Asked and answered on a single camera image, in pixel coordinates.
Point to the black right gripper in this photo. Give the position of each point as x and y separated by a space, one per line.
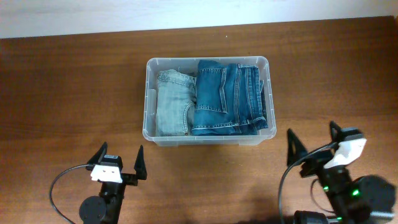
293 148

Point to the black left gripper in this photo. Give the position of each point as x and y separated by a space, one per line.
139 166

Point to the light blue jeans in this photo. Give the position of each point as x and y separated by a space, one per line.
175 103

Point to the dark blue jeans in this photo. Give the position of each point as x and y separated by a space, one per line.
229 100

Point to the clear plastic storage bin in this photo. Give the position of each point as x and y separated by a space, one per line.
189 66

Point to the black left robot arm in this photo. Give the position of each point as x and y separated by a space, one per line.
105 207

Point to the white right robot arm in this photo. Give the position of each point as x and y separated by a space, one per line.
367 199

